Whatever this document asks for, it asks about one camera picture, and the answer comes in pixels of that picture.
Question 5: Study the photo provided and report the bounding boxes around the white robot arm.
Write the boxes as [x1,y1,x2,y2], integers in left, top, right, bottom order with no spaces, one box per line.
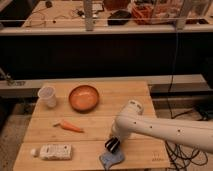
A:
[105,100,213,154]

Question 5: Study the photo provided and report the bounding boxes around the orange toy carrot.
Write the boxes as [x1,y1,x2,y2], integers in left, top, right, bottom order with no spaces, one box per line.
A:
[54,120,84,133]

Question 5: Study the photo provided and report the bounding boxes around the orange wooden bowl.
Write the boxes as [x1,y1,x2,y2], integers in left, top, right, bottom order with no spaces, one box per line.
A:
[68,85,99,112]

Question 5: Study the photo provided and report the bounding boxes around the clear plastic cup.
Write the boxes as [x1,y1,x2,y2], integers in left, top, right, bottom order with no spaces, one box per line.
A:
[38,86,57,108]

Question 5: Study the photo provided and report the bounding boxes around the black bag on bench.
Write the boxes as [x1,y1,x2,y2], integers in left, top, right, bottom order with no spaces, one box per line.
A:
[107,10,131,26]

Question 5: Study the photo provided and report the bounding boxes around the orange crate on bench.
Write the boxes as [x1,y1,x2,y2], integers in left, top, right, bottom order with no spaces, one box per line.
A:
[131,4,175,25]

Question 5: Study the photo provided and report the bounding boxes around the black floor cables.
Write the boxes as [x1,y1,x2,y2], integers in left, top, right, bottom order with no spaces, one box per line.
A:
[164,140,208,171]

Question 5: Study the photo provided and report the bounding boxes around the black hanging cable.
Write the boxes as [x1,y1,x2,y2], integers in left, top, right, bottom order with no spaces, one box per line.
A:
[166,19,181,119]

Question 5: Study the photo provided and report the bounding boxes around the metal frame post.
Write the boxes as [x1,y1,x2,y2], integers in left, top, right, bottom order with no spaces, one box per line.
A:
[83,0,93,31]

